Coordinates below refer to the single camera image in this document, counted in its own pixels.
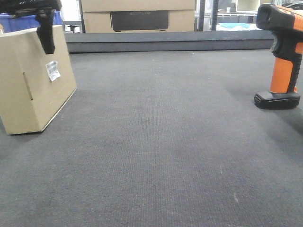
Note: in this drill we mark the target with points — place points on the grey conveyor end rail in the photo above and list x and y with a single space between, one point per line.
169 41

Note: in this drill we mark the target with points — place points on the small cardboard package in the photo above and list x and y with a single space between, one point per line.
29 101

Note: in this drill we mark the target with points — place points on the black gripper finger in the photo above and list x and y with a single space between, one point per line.
45 29

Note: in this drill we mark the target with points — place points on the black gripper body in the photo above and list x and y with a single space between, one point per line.
21 8

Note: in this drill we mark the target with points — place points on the blue plastic bin background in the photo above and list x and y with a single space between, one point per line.
8 23

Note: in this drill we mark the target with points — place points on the large cardboard box black print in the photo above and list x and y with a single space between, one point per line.
132 16

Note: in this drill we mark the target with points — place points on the white barcode label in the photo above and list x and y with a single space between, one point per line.
52 70

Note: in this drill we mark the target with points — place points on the light blue tray background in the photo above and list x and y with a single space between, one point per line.
232 26

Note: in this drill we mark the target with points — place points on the orange black barcode scanner gun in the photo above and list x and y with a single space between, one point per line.
286 26

